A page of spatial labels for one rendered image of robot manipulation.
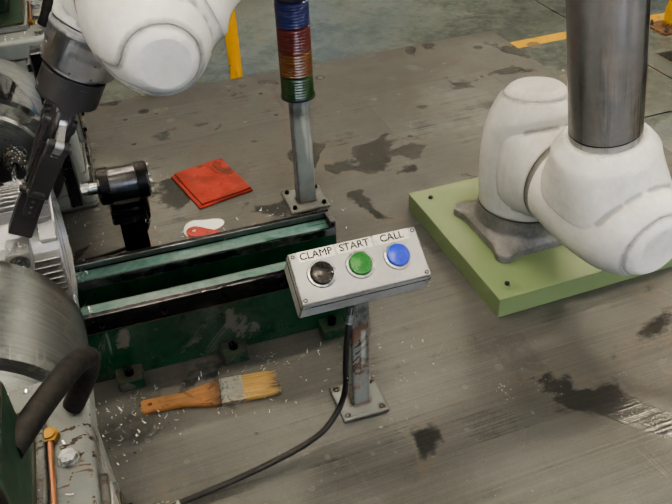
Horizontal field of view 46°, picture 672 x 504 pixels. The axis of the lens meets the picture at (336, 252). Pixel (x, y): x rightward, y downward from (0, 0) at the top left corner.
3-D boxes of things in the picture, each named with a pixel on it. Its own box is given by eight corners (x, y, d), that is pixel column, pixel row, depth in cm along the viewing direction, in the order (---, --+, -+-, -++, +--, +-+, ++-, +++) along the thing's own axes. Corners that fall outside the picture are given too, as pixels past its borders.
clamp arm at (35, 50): (68, 209, 123) (23, 54, 108) (67, 199, 125) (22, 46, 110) (90, 205, 124) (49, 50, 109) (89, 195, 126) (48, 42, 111)
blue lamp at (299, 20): (280, 32, 133) (278, 6, 131) (271, 20, 138) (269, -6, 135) (314, 26, 135) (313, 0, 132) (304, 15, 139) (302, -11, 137)
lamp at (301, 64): (284, 81, 139) (282, 57, 136) (276, 68, 143) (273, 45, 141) (317, 76, 140) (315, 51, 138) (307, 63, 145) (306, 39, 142)
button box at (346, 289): (297, 319, 99) (302, 306, 94) (283, 268, 101) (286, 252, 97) (423, 288, 103) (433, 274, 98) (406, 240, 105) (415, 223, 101)
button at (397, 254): (388, 272, 99) (391, 267, 97) (381, 250, 100) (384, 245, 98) (410, 267, 100) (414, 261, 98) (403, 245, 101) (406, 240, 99)
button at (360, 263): (351, 281, 98) (353, 276, 96) (344, 259, 99) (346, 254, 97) (373, 275, 98) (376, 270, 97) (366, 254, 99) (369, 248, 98)
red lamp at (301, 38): (282, 57, 136) (280, 32, 133) (273, 45, 141) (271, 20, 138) (315, 51, 138) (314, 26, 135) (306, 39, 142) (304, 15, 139)
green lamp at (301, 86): (286, 104, 142) (284, 81, 139) (278, 91, 146) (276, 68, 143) (318, 99, 143) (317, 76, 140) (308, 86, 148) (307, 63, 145)
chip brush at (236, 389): (142, 422, 113) (141, 418, 113) (141, 397, 117) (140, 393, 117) (282, 394, 116) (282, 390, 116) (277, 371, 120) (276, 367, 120)
